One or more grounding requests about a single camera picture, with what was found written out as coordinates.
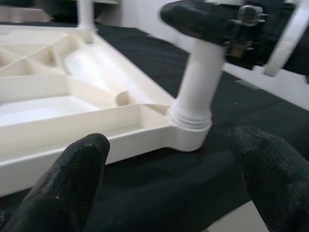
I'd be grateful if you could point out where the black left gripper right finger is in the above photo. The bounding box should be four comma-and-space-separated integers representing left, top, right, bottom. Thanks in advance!
228, 125, 309, 232

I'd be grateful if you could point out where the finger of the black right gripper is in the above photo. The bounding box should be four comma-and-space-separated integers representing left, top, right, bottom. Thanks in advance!
160, 0, 240, 46

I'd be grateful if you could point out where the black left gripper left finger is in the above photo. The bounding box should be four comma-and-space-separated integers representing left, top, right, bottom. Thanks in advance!
0, 132, 111, 232

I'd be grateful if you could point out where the white plastic table leg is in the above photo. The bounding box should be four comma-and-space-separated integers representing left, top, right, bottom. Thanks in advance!
77, 0, 97, 32
167, 36, 226, 131

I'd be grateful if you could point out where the white plastic children table top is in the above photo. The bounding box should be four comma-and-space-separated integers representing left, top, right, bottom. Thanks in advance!
0, 24, 213, 198

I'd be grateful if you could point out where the grey tape strip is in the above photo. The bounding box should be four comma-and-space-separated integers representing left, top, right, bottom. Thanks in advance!
235, 79, 259, 90

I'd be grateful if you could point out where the beige skirted side table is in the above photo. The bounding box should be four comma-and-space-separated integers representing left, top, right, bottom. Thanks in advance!
0, 7, 49, 24

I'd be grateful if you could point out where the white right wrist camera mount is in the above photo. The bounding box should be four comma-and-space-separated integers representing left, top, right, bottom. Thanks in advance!
262, 4, 309, 78

